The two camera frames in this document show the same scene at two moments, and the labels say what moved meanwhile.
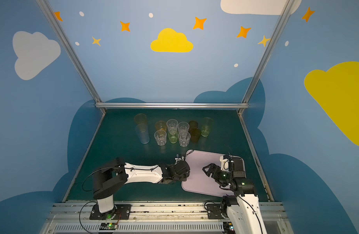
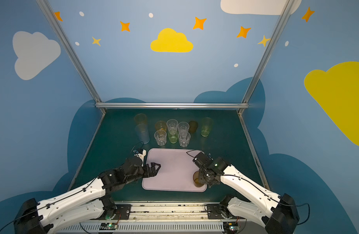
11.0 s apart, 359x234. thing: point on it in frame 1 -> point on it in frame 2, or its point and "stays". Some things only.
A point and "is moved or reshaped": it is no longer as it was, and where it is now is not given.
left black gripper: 181,168 -> 146,170
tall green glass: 207,124 stays
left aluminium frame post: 70,52 stays
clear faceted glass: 161,137 stays
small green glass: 172,133 stays
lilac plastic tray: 198,181 is moved or reshaped
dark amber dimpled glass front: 195,134 -> 196,177
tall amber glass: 140,118 stays
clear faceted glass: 184,137 stays
